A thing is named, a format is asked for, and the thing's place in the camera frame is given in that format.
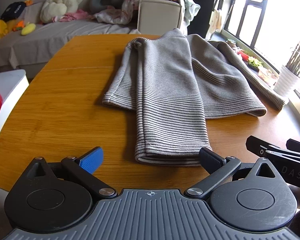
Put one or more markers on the orange plush toy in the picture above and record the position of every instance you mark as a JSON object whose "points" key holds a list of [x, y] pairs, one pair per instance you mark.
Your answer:
{"points": [[15, 25]]}

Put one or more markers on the black window frame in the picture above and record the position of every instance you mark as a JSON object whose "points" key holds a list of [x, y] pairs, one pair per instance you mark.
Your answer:
{"points": [[255, 2]]}

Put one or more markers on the dark curtain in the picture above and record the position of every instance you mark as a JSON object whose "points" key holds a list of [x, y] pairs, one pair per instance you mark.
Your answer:
{"points": [[205, 5]]}

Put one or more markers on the green stemmed plant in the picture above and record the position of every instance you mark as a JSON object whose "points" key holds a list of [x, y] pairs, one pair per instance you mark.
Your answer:
{"points": [[298, 55]]}

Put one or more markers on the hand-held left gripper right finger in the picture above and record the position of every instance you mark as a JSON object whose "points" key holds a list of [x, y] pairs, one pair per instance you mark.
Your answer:
{"points": [[210, 158]]}

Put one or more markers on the yellow-green plush toy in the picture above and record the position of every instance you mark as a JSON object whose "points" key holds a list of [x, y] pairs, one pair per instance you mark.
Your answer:
{"points": [[27, 29]]}

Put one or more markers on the grey covered sofa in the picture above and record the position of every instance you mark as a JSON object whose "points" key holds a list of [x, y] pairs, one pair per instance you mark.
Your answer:
{"points": [[52, 37]]}

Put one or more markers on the grey striped sweater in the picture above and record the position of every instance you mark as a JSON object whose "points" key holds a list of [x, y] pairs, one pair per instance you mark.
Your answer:
{"points": [[165, 92]]}

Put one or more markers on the black cap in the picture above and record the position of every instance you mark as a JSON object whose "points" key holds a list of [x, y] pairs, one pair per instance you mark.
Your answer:
{"points": [[15, 10]]}

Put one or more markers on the white ribbed plant pot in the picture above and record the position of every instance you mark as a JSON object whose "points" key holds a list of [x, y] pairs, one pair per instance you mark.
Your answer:
{"points": [[287, 80]]}

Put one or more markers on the beige armchair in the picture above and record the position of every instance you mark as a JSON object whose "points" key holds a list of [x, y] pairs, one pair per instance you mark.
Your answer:
{"points": [[157, 17]]}

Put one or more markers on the pink cloth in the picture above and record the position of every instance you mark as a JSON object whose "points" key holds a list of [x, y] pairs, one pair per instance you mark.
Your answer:
{"points": [[77, 15]]}

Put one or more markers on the white floral sheet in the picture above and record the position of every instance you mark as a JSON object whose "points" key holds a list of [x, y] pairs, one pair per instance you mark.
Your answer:
{"points": [[115, 15]]}

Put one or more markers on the hanging beige towel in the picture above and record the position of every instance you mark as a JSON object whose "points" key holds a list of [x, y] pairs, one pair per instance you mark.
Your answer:
{"points": [[216, 21]]}

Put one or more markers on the green potted flowers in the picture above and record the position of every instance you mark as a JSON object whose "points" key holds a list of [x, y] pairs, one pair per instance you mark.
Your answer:
{"points": [[254, 62]]}

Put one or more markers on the pale green garment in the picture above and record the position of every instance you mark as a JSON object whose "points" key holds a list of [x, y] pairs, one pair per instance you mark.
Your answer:
{"points": [[190, 7]]}

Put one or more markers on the white side table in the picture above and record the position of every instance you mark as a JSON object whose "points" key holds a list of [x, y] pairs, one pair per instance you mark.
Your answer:
{"points": [[10, 85]]}

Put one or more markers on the red basin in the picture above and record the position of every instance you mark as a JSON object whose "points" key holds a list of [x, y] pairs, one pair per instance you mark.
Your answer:
{"points": [[244, 55]]}

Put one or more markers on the white plush toy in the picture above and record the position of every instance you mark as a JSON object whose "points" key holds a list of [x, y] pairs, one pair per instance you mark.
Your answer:
{"points": [[62, 0]]}

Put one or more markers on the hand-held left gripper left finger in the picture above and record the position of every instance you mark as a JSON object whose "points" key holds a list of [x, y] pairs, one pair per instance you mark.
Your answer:
{"points": [[92, 161]]}

